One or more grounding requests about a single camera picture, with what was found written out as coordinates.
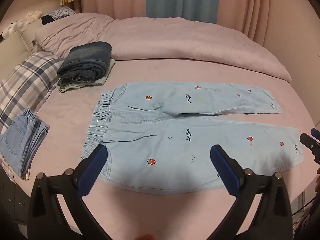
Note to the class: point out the small plaid pillow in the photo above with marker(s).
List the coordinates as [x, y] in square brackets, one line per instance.
[61, 12]

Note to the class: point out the white plush toy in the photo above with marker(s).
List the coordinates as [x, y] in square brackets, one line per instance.
[8, 30]
[31, 16]

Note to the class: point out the cream pillow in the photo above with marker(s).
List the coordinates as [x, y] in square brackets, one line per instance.
[28, 35]

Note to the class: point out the pink duvet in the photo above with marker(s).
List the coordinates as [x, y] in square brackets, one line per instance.
[175, 40]

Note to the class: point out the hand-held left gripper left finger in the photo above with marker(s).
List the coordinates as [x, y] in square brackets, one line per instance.
[93, 165]

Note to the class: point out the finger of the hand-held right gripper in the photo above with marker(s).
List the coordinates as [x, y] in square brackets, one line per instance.
[315, 132]
[311, 146]

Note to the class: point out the folded light blue jeans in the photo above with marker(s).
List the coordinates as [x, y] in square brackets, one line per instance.
[17, 140]

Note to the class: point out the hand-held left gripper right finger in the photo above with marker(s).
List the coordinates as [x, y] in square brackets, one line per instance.
[223, 167]

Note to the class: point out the light blue strawberry pants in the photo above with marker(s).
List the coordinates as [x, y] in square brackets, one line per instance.
[162, 140]

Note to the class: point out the large plaid pillow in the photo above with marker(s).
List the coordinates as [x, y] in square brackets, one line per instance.
[27, 80]

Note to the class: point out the folded dark denim jeans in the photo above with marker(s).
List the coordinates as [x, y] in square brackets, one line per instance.
[85, 60]

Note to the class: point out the folded pale green garment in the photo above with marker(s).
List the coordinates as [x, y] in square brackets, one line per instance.
[106, 73]

